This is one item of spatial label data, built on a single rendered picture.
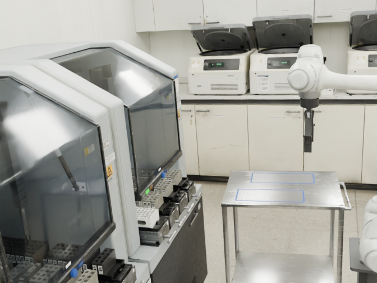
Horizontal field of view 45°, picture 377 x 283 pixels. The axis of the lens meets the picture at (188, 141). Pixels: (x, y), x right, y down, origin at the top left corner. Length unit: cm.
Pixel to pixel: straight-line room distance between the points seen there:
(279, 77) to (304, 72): 251
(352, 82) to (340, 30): 299
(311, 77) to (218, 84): 267
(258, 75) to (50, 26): 184
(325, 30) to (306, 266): 260
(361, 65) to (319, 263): 191
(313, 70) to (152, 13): 317
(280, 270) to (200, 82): 216
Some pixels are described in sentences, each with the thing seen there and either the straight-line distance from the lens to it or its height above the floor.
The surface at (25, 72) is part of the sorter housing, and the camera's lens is 189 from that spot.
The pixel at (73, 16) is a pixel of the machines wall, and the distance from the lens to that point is 377.
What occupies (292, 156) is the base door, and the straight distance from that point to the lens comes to 435.
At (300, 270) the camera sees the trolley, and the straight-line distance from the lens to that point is 280.
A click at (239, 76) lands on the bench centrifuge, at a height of 108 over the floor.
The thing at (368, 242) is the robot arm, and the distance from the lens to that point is 186.
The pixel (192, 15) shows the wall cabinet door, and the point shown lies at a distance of 457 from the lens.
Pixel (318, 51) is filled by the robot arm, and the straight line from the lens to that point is 187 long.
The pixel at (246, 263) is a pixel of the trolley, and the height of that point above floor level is 28.
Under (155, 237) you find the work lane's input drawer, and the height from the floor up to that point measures 78.
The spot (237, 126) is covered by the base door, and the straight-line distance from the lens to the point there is 435.
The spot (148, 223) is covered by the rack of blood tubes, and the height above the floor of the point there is 84.
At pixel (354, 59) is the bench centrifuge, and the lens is 418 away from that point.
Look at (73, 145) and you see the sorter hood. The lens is 159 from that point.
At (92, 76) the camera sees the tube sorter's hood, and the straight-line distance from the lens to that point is 214.
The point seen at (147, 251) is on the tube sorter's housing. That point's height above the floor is 73.
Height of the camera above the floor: 185
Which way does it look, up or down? 18 degrees down
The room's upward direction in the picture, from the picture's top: 4 degrees counter-clockwise
